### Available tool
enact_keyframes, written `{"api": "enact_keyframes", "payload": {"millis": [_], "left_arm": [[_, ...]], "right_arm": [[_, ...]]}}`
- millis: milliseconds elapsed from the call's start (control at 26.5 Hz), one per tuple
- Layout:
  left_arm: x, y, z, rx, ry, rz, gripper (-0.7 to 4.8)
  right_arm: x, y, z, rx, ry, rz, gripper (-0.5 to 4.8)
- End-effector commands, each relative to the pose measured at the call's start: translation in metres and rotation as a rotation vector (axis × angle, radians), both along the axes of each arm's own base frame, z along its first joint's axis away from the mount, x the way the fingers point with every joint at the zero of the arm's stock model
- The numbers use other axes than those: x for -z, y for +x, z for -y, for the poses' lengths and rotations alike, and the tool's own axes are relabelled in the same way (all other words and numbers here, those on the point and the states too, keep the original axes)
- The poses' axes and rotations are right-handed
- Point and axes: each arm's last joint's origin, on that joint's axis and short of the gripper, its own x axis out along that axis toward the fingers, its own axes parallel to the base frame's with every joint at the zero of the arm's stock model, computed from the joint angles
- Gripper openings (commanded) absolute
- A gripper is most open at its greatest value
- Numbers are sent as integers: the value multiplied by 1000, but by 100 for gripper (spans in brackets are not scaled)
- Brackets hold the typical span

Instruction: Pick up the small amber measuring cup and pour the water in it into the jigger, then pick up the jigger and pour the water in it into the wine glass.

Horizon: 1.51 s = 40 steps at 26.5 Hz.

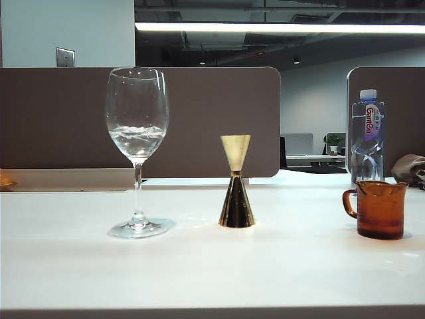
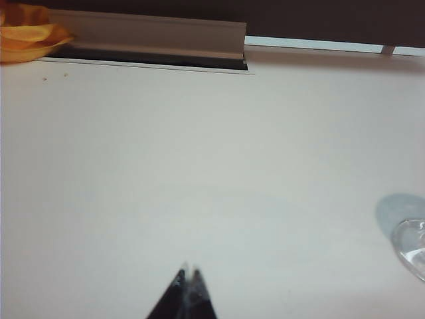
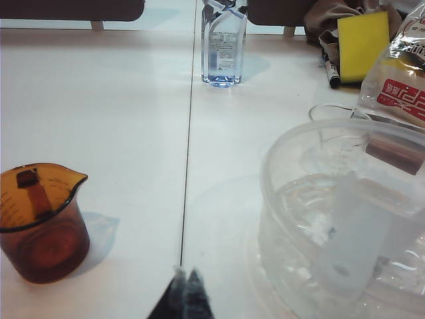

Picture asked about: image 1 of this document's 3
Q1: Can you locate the gold double-cone jigger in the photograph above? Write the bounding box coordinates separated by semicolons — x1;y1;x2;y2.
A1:
218;134;256;229

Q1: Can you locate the small amber measuring cup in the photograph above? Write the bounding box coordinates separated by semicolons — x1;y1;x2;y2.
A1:
342;180;409;241

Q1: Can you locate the clear wine glass with water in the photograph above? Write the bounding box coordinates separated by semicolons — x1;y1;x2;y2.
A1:
104;66;177;239

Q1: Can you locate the clear plastic water bottle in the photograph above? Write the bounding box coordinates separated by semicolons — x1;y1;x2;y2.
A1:
350;88;386;198

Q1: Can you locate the brown desk partition panel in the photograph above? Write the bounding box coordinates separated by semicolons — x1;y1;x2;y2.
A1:
346;66;425;177
0;66;282;179

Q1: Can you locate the grey background desk screen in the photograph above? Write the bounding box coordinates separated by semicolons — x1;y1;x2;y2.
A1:
280;133;314;156

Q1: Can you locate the white background desk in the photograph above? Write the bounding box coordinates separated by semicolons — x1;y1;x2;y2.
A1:
285;154;347;167

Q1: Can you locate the green potted plant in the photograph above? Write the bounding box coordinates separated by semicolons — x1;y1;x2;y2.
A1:
323;133;346;156

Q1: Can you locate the long ceiling light strip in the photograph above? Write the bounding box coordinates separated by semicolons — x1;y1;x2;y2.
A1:
134;21;425;35

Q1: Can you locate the beige board under partition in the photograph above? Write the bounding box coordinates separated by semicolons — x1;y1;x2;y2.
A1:
0;167;143;193

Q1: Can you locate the brown bag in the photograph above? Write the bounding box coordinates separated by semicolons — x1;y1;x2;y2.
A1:
390;154;425;187

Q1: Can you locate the metal wall switch plate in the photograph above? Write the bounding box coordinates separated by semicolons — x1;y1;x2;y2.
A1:
55;47;76;68

